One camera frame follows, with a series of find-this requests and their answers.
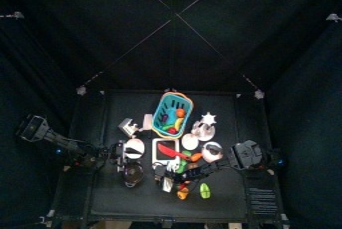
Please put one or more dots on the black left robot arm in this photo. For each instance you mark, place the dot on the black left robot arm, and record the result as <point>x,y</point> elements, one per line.
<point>38,129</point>

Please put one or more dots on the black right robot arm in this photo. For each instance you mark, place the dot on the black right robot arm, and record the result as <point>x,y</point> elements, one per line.
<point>246,154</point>

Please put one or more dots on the white toy bowl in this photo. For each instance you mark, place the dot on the white toy bowl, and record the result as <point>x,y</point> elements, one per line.
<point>135,146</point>

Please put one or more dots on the brown toy food piece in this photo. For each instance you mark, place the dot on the brown toy food piece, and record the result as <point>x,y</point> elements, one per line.
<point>193,165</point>

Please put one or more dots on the green toy vegetable piece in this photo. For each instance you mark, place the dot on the green toy vegetable piece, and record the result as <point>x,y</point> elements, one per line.
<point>183,166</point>

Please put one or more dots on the white toy food piece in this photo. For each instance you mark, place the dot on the white toy food piece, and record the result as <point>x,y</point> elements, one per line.
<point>174,165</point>

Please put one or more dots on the red toy pepper green stem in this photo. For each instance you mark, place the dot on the red toy pepper green stem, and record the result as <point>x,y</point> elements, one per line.
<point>182,186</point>

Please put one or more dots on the grey toy cutting board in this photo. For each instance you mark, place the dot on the grey toy cutting board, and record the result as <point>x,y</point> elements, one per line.
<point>157,156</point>

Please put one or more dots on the orange toy carrot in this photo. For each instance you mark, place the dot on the orange toy carrot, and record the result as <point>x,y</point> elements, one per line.
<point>195,156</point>

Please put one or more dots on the white toy knife block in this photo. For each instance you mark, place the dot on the white toy knife block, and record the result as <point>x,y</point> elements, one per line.
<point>129,127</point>

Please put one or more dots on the lime green toy slice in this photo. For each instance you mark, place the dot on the lime green toy slice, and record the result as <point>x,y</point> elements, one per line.
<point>205,190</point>

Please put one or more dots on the red toy knife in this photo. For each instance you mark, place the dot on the red toy knife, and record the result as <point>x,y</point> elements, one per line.
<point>169,151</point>

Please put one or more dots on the yellow toy bell pepper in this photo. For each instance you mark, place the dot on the yellow toy bell pepper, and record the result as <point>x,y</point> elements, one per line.
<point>183,194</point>

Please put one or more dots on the small cream toy jug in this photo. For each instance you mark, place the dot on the small cream toy jug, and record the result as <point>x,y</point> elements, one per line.
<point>147,121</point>

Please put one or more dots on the teal basket with orange rim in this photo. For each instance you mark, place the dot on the teal basket with orange rim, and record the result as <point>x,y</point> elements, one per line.
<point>158,124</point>

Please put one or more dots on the green toy pea pod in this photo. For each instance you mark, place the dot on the green toy pea pod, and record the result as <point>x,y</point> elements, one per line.
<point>166,127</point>

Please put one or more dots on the white toy plate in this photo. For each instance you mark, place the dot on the white toy plate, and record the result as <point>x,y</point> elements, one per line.
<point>190,141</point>

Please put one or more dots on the small red toy fruit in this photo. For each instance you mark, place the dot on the small red toy fruit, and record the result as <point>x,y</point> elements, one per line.
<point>173,130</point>

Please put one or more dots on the purple toy eggplant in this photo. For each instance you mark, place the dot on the purple toy eggplant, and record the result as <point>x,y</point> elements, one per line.
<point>165,118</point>

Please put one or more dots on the yellow toy banana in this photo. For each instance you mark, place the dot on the yellow toy banana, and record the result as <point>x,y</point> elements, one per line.
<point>178,124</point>

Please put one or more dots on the orange toy fruit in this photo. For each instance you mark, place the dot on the orange toy fruit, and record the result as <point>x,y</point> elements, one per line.
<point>181,113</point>

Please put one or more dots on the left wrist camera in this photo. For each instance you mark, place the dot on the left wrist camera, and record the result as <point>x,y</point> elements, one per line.
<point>118,148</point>

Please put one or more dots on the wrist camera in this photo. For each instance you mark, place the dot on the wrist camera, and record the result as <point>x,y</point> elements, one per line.
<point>118,148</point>
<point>214,165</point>

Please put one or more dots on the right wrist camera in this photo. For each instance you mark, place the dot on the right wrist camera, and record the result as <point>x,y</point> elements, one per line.
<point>214,165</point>

